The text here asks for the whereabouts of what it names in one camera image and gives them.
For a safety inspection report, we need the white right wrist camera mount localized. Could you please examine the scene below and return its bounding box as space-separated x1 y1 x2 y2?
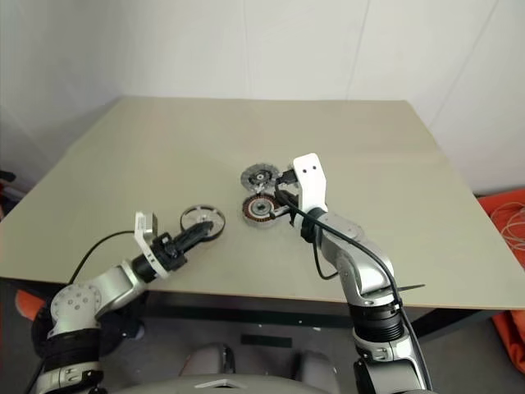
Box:
292 152 329 215

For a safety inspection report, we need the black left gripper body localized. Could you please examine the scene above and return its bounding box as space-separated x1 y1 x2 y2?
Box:
154 231 191 273

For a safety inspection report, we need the grey motor cover with circuitboard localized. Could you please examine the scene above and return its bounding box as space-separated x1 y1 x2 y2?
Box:
240 163 281 194

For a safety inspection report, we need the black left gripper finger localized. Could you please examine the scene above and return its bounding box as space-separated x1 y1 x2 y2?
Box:
181 221 217 245
184 229 216 254

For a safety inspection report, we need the black tape strip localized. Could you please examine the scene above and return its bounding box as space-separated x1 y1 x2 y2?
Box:
240 333 294 350

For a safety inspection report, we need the black rimmed silver rotor wheel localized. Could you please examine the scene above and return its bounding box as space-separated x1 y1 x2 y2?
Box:
179 205 227 241

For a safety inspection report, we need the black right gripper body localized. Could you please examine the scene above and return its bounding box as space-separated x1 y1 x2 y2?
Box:
278 181 306 227

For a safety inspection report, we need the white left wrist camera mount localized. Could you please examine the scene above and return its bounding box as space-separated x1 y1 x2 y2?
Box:
133 210 171 282

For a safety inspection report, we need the white cable coil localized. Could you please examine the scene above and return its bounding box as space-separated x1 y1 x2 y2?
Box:
489 204 525 254

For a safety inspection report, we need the black metal table frame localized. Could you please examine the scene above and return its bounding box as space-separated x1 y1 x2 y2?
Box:
0 277 488 342

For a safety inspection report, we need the grey robot torso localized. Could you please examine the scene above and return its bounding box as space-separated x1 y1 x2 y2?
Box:
176 371 362 394

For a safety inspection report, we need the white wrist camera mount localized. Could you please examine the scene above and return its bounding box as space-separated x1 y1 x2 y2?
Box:
133 210 171 282
292 152 329 215

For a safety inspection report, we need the orange padded object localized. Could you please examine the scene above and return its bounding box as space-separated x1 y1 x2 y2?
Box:
15 288 47 322

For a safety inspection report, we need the orange fabric bundle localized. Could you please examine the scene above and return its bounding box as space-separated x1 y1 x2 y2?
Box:
489 309 525 373

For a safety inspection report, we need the orange fabric sheet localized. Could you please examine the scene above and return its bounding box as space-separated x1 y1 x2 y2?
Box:
477 192 525 273

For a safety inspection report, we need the grey motor stator housing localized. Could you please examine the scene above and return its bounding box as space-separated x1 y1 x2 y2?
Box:
241 194 277 227

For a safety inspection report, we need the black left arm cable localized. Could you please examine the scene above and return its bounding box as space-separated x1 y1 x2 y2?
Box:
66 231 137 286

